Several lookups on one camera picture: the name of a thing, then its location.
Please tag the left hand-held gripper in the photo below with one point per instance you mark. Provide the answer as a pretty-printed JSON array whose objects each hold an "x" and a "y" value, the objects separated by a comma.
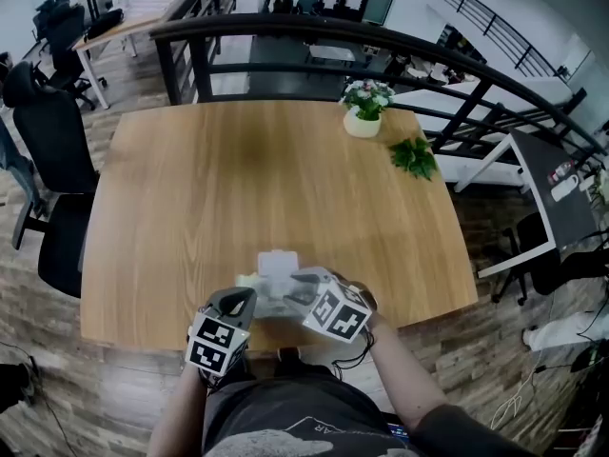
[{"x": 214, "y": 345}]

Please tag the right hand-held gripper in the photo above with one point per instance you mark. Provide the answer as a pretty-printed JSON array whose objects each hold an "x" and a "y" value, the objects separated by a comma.
[{"x": 338, "y": 317}]

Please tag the pale green plastic box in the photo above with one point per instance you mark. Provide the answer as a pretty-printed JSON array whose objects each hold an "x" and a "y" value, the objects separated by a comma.
[{"x": 276, "y": 264}]

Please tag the person's left forearm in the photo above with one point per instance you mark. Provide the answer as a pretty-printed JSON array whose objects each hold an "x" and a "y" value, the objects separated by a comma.
[{"x": 178, "y": 417}]

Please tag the person's right forearm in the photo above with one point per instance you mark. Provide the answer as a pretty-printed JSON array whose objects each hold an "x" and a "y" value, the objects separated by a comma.
[{"x": 409, "y": 374}]

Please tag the person's dark t-shirt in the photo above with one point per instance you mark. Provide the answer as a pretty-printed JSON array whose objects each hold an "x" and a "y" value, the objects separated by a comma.
[{"x": 295, "y": 422}]

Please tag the wooden table with white legs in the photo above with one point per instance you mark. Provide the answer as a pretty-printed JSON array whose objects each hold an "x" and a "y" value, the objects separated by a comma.
[{"x": 238, "y": 198}]

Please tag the green leafy plant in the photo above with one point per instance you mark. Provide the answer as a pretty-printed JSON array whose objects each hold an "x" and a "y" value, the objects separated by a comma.
[{"x": 414, "y": 157}]

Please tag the flowering plant in white pot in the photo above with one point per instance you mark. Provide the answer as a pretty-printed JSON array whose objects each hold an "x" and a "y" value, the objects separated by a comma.
[{"x": 364, "y": 117}]

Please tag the grey table with white legs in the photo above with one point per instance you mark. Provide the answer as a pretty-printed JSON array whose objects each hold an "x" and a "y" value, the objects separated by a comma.
[{"x": 561, "y": 207}]

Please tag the white jug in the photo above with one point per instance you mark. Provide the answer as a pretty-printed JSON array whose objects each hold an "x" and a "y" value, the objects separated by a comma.
[{"x": 564, "y": 188}]

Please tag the black mesh-back office chair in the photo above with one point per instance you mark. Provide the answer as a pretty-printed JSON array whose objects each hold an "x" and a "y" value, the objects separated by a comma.
[{"x": 52, "y": 141}]

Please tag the red-label bottle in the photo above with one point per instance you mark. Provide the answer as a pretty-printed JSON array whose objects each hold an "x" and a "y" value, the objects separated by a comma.
[{"x": 559, "y": 172}]

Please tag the checkered cloth stool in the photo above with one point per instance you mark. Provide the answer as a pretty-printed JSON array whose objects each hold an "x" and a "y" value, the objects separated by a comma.
[{"x": 595, "y": 438}]

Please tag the black curved metal railing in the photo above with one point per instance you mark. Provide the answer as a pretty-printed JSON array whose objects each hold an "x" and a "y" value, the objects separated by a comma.
[{"x": 309, "y": 26}]

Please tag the black straight balcony railing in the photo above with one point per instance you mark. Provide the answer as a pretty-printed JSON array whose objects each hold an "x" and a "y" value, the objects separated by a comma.
[{"x": 495, "y": 22}]

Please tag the light wooden side table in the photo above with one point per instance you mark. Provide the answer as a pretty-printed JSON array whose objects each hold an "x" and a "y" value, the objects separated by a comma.
[{"x": 138, "y": 14}]

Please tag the black bag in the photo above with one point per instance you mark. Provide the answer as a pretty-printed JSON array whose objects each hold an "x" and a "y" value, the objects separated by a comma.
[{"x": 104, "y": 23}]

